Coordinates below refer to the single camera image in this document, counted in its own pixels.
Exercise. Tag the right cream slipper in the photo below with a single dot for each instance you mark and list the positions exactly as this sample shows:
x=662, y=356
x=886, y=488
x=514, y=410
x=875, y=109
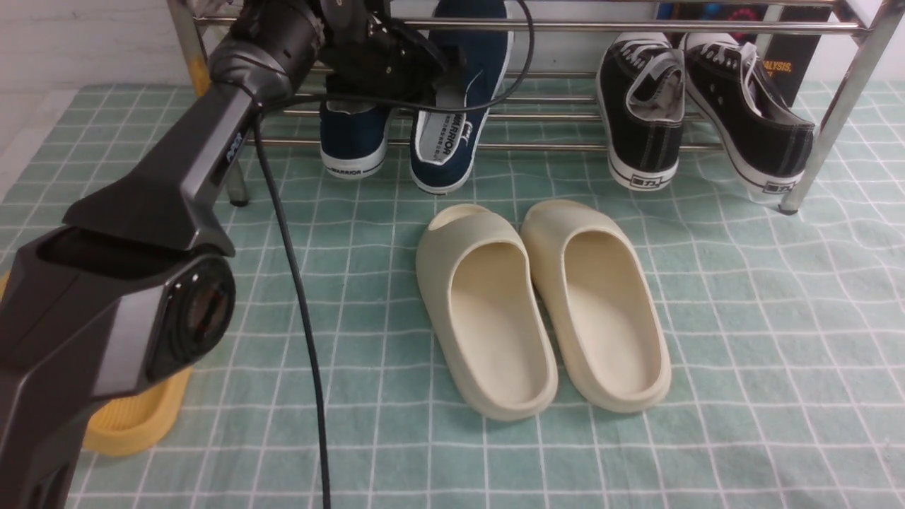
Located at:
x=592, y=284

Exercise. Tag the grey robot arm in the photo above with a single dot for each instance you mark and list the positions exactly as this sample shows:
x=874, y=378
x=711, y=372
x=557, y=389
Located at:
x=157, y=224

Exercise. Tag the cream slipper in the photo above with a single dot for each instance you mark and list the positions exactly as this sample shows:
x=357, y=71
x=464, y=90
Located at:
x=592, y=284
x=473, y=274

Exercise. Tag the left black canvas sneaker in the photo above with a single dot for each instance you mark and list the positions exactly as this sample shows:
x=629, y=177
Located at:
x=641, y=90

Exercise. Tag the right yellow slipper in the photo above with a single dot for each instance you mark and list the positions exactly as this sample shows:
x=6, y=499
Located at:
x=134, y=417

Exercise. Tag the green checkered floor cloth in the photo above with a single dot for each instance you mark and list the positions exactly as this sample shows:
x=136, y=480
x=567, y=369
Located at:
x=785, y=333

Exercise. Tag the black box behind rack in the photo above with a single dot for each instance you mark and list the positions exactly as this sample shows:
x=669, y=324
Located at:
x=786, y=58

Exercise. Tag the left cream slipper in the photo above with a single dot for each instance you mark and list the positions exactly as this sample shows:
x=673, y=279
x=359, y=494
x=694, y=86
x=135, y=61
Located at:
x=473, y=274

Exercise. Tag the right black canvas sneaker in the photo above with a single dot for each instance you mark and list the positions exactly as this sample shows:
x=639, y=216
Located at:
x=767, y=144

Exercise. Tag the black canvas sneaker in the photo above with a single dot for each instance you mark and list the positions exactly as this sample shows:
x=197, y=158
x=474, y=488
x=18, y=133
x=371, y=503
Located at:
x=767, y=144
x=641, y=90

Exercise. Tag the metal shoe rack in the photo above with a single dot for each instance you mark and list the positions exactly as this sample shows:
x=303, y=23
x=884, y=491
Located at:
x=191, y=21

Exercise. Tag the navy canvas shoe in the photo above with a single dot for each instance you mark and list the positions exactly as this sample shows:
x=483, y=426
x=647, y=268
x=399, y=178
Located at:
x=442, y=146
x=353, y=137

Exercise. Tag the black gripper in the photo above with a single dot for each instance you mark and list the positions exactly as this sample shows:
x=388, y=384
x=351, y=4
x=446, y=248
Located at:
x=380, y=56

